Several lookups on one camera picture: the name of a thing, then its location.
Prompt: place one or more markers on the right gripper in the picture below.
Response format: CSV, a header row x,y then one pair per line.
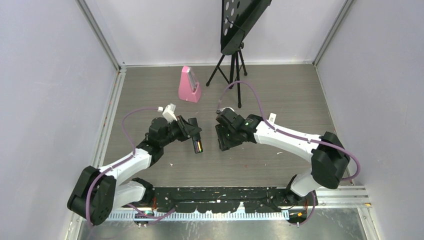
x,y
224,142

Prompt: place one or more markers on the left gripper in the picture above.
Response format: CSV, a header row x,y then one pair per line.
x,y
187,130

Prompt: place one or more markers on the orange battery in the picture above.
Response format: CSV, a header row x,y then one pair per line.
x,y
199,146

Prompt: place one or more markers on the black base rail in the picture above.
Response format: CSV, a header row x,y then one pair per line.
x,y
220,200

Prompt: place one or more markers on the black music stand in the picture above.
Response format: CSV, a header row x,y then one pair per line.
x,y
237,19

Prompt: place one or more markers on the pink metronome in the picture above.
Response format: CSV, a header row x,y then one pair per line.
x,y
189,89

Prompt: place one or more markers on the white remote control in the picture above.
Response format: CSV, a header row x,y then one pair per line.
x,y
272,117

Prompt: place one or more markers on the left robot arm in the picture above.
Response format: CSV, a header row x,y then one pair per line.
x,y
99,191

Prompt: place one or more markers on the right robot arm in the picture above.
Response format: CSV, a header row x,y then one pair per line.
x,y
328,162

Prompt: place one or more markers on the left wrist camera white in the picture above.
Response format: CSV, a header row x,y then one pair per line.
x,y
168,112

